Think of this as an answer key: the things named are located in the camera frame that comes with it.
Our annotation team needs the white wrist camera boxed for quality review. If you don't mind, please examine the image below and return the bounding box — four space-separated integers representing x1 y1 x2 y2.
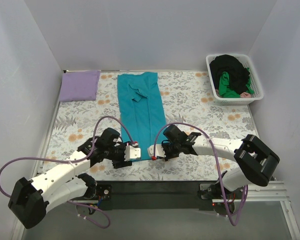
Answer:
147 144 166 160
124 145 141 162

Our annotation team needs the floral table cloth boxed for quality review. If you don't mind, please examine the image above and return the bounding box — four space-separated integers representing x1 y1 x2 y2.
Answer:
37 71 256 181

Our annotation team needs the teal t shirt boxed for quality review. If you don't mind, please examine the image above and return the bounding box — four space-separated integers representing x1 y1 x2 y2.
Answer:
117 72 167 161

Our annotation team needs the green t shirt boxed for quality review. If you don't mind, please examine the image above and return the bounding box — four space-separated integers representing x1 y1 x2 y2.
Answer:
218 67 255 99

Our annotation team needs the white laundry basket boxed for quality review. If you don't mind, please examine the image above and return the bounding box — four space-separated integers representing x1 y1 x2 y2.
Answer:
206 53 264 105

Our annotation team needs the purple cable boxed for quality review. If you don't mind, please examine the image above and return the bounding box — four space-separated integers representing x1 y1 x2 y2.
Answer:
153 123 248 227
0 116 140 229

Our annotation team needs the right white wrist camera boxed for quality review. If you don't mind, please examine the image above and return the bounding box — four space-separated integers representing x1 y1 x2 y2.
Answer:
147 144 166 160

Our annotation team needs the folded purple t shirt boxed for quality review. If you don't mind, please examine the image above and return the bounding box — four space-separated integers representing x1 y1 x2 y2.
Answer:
58 70 101 102

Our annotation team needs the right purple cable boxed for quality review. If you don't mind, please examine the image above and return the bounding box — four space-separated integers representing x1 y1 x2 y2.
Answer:
153 123 248 227

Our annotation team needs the aluminium frame rail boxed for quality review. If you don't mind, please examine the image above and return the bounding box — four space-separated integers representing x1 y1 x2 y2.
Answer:
13 181 300 240

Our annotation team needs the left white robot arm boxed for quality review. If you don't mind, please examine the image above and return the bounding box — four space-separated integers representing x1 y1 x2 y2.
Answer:
8 127 141 229

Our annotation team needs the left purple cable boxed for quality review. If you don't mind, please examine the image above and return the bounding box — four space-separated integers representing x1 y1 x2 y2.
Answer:
0 116 140 229

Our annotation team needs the pink garment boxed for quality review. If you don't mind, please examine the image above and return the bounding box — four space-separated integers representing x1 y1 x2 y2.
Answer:
240 92 252 98

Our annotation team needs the black t shirt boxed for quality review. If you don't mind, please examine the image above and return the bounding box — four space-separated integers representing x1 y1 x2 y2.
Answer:
209 54 245 90

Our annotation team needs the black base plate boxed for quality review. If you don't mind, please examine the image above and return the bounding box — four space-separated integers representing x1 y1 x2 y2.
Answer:
67 179 246 212

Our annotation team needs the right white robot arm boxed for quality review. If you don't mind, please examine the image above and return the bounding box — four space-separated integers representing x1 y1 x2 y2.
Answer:
155 124 280 199

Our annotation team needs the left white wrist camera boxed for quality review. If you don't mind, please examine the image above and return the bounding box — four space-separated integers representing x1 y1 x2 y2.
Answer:
124 145 141 162

